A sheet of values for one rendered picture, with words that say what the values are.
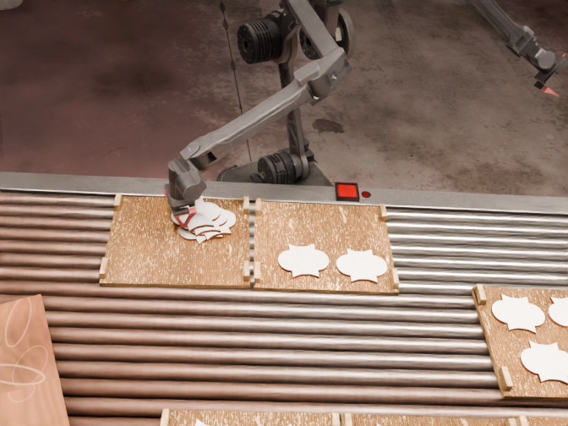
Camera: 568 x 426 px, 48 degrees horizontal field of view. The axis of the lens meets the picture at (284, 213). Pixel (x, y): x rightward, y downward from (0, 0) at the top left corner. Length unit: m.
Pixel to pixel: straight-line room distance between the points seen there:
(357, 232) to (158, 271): 0.61
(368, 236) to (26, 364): 1.02
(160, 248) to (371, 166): 2.05
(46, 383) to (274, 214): 0.85
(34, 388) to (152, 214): 0.69
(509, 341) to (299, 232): 0.66
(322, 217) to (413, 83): 2.64
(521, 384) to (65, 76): 3.44
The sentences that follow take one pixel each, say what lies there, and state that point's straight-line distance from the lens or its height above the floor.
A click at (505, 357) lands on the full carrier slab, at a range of 1.81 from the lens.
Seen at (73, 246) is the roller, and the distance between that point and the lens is 1.95.
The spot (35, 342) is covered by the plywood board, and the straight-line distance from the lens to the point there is 1.61.
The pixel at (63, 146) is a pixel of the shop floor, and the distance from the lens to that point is 3.82.
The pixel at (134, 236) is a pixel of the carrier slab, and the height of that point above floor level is 0.94.
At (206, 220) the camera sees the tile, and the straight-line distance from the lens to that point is 1.90.
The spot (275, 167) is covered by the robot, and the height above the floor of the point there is 0.40.
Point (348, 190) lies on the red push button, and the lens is 2.12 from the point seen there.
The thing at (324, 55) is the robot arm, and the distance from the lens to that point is 1.79.
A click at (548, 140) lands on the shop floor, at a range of 4.35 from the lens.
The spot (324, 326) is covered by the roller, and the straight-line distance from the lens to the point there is 1.75.
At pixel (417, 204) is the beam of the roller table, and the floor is 0.91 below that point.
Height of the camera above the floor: 2.32
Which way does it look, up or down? 44 degrees down
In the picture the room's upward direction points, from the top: 6 degrees clockwise
